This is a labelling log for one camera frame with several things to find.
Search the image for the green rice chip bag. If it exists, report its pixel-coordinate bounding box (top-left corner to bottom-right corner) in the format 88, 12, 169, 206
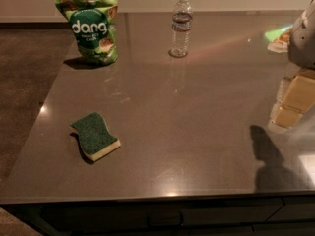
55, 0, 118, 65

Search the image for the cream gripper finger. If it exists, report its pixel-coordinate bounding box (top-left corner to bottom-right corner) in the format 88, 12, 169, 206
273, 70, 315, 129

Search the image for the green and yellow sponge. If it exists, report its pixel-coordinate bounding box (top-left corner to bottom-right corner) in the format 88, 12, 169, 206
70, 112, 121, 162

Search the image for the dark cabinet drawer front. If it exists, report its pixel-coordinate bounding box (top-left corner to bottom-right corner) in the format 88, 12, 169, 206
5, 196, 315, 236

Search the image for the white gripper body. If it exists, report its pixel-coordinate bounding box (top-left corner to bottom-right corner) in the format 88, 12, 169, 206
288, 0, 315, 69

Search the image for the clear plastic water bottle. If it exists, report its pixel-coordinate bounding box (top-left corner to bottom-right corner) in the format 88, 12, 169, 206
169, 0, 193, 58

